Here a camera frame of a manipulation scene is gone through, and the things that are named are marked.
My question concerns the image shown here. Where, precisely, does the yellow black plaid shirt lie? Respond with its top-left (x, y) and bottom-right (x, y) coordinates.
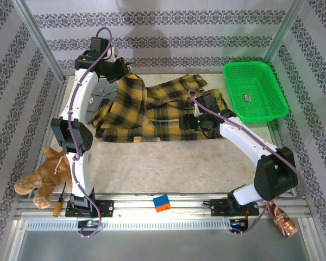
top-left (91, 72), bottom-right (229, 144)

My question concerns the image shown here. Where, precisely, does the green plastic basket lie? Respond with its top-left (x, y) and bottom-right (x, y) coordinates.
top-left (222, 61), bottom-right (290, 123)

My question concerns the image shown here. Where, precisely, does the folded grey shirt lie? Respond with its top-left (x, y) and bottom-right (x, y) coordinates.
top-left (85, 81), bottom-right (118, 123)

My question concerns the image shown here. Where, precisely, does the blue orange toy block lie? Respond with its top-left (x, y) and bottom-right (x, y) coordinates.
top-left (153, 194), bottom-right (171, 213)

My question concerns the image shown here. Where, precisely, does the small electronics board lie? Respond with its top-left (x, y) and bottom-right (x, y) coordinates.
top-left (229, 218), bottom-right (249, 228)
top-left (78, 219), bottom-right (101, 228)

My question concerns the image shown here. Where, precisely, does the brown teddy bear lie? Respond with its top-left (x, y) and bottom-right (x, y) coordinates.
top-left (14, 146), bottom-right (73, 209)

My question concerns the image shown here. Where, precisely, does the brown drink pouch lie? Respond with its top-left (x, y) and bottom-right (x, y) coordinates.
top-left (262, 197), bottom-right (299, 239)

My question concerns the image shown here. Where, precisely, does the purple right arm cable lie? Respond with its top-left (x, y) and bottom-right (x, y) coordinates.
top-left (187, 89), bottom-right (307, 237)

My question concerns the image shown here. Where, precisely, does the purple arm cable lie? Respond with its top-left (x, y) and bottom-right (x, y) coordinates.
top-left (67, 27), bottom-right (112, 239)
top-left (187, 89), bottom-right (307, 237)

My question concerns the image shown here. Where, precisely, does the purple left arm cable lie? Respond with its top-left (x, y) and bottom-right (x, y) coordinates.
top-left (67, 27), bottom-right (112, 239)

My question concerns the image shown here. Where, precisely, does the aluminium side rail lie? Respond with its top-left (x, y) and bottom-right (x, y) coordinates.
top-left (254, 78), bottom-right (298, 195)
top-left (29, 78), bottom-right (70, 196)

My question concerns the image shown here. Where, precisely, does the aluminium frame post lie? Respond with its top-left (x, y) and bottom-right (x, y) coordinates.
top-left (12, 0), bottom-right (68, 85)
top-left (256, 0), bottom-right (309, 81)

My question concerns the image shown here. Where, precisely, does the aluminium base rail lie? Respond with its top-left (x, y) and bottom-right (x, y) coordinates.
top-left (15, 192), bottom-right (313, 218)

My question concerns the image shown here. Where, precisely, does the slotted metal cable duct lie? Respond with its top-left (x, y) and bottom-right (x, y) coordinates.
top-left (26, 219), bottom-right (233, 231)

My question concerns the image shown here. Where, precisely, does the orange handled screwdriver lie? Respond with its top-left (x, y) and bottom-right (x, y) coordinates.
top-left (53, 184), bottom-right (66, 218)

